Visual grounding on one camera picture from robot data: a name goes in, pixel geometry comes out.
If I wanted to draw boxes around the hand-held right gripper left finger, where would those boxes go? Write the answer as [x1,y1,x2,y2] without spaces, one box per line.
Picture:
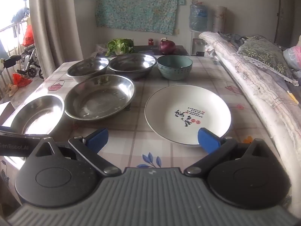
[35,128,122,177]

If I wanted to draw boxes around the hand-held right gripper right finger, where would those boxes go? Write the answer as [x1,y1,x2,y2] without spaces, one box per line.
[184,127,271,177]

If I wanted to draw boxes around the large steel basin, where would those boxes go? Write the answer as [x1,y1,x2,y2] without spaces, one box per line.
[11,94,65,137]

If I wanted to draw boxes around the white printed ceramic plate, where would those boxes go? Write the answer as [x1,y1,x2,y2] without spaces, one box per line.
[144,85,232,147]

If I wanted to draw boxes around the small stainless steel bowl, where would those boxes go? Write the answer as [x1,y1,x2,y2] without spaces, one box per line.
[66,57,110,83]

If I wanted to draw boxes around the teal ceramic bowl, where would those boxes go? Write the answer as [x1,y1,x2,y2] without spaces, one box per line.
[157,55,193,81]

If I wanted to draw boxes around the small steel basin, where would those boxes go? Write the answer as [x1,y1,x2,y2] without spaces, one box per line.
[108,53,157,79]

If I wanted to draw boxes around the checked floral tablecloth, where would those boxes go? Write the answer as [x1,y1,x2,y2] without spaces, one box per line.
[0,55,294,217]

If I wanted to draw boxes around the rolled white quilt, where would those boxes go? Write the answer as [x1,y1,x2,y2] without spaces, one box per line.
[213,52,301,208]

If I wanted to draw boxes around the white lace-trimmed quilt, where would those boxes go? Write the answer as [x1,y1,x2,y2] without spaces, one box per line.
[199,31,301,151]

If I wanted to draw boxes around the wheelchair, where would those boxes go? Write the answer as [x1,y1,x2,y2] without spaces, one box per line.
[16,44,45,79]

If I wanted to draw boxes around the black padded rest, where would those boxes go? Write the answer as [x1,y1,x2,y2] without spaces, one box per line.
[3,55,22,69]

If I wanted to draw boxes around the white plastic bag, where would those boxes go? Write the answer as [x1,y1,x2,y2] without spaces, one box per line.
[95,44,111,57]

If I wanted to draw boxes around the white water dispenser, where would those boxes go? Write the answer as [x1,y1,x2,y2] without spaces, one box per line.
[192,31,207,56]

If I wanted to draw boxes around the green leafy cabbage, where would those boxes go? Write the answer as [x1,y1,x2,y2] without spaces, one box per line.
[106,38,135,56]

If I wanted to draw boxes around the black flat cooktop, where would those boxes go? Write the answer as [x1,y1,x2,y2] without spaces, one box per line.
[132,45,189,56]

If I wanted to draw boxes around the green leaf-patterned pillow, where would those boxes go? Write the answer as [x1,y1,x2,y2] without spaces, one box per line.
[237,36,299,86]

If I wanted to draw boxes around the red onion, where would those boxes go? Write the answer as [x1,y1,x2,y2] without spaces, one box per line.
[159,37,177,55]

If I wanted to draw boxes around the metal balcony railing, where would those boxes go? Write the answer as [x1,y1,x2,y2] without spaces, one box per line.
[0,19,31,95]

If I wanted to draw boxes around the hanging red plastic bag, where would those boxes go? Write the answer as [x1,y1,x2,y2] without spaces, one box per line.
[22,25,34,47]

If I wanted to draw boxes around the beige curtain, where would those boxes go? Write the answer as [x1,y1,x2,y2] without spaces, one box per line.
[29,0,83,76]

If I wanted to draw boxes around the pink blanket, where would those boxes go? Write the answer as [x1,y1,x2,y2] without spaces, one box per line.
[283,40,301,71]

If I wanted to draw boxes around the floral patterned canister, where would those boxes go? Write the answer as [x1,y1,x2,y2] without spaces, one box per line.
[213,5,227,32]

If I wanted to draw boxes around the blue water bottle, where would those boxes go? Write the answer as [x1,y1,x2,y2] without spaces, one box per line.
[189,0,208,31]

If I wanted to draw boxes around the brown wooden wardrobe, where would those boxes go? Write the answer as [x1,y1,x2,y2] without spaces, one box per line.
[277,0,295,38]

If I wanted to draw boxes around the teal floral wall cloth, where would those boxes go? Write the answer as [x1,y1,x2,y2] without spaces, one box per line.
[95,0,186,35]

